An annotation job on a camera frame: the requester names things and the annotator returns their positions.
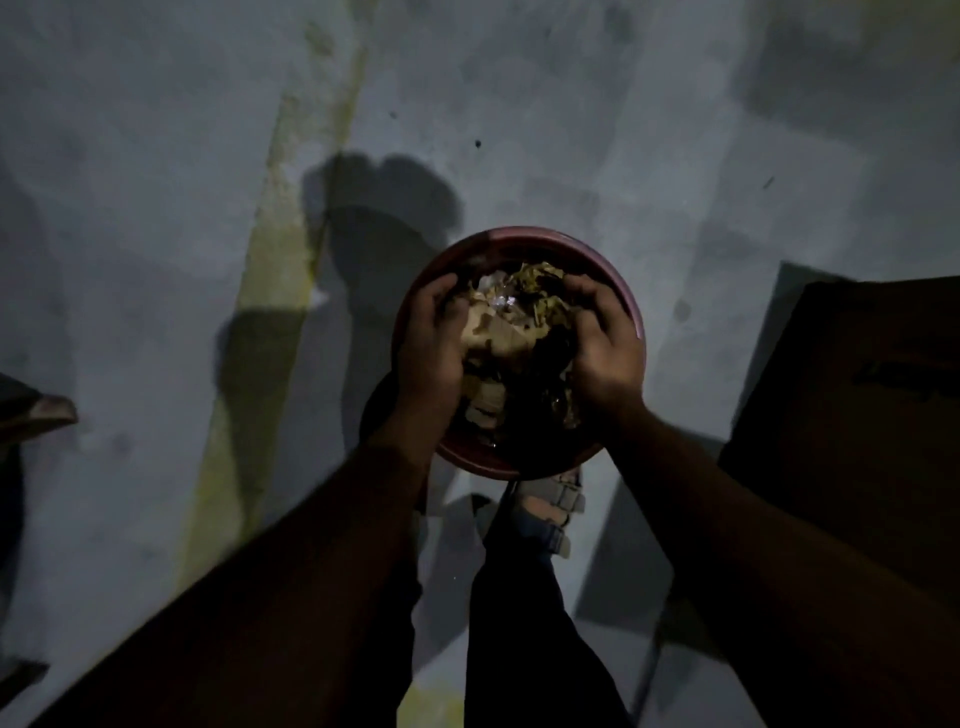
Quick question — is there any person's left hand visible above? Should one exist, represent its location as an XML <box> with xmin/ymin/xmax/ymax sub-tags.
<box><xmin>393</xmin><ymin>272</ymin><xmax>474</xmax><ymax>451</ymax></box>

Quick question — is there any person's dark clothing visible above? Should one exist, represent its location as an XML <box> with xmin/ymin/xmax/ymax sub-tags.
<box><xmin>359</xmin><ymin>517</ymin><xmax>631</xmax><ymax>728</ymax></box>

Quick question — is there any person's right forearm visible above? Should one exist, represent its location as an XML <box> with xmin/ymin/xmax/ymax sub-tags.
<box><xmin>603</xmin><ymin>408</ymin><xmax>960</xmax><ymax>728</ymax></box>

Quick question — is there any grey sandal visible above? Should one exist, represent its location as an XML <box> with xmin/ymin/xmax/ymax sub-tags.
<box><xmin>487</xmin><ymin>468</ymin><xmax>588</xmax><ymax>560</ymax></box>

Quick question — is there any person's right hand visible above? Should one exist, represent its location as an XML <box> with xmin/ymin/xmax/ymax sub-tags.
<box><xmin>562</xmin><ymin>273</ymin><xmax>648</xmax><ymax>429</ymax></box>

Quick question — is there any dark printed cardboard box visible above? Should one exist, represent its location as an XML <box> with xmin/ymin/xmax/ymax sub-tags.
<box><xmin>718</xmin><ymin>275</ymin><xmax>960</xmax><ymax>601</ymax></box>

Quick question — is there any person's left forearm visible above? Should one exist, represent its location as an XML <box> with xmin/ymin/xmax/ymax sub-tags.
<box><xmin>29</xmin><ymin>431</ymin><xmax>433</xmax><ymax>728</ymax></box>

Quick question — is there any pile of cardboard and paper scraps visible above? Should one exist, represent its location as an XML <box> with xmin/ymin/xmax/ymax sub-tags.
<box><xmin>457</xmin><ymin>260</ymin><xmax>583</xmax><ymax>433</ymax></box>

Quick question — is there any pink round object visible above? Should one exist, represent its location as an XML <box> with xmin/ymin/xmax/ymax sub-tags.
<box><xmin>389</xmin><ymin>226</ymin><xmax>648</xmax><ymax>481</ymax></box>

